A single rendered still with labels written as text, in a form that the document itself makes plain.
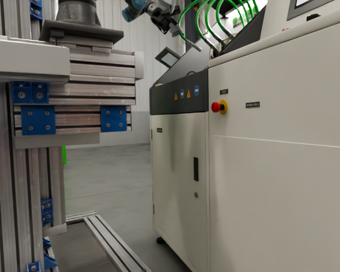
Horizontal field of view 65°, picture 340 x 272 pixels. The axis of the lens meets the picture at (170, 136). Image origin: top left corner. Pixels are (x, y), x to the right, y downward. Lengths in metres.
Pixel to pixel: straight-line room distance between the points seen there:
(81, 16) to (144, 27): 8.03
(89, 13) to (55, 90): 0.26
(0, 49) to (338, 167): 0.77
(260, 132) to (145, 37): 8.15
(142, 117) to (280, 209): 7.72
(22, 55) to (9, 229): 0.60
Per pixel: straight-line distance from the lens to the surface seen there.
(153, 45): 8.87
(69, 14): 0.92
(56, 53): 0.74
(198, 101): 1.09
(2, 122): 1.03
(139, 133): 8.32
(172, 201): 1.42
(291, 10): 1.13
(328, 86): 0.66
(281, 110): 0.74
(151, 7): 1.67
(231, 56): 0.92
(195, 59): 1.79
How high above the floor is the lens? 0.77
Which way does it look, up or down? 4 degrees down
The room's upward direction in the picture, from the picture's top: 1 degrees counter-clockwise
